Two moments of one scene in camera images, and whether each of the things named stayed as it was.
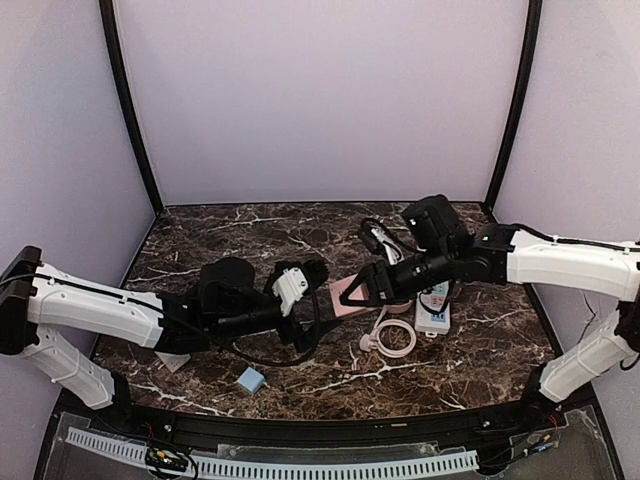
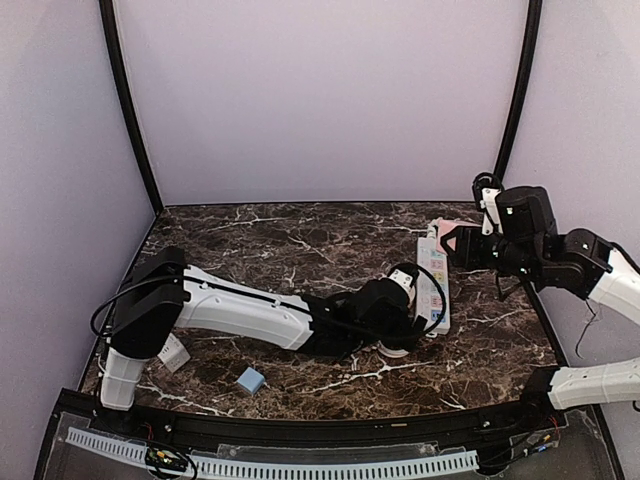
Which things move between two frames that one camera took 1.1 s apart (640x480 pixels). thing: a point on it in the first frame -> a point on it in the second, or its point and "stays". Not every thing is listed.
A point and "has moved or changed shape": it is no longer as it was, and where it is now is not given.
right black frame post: x=532 y=41 stays
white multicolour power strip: x=433 y=309 stays
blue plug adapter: x=251 y=380 stays
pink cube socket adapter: x=361 y=294 has moved or changed shape
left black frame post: x=110 y=26 stays
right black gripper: x=386 y=284 -> x=477 y=248
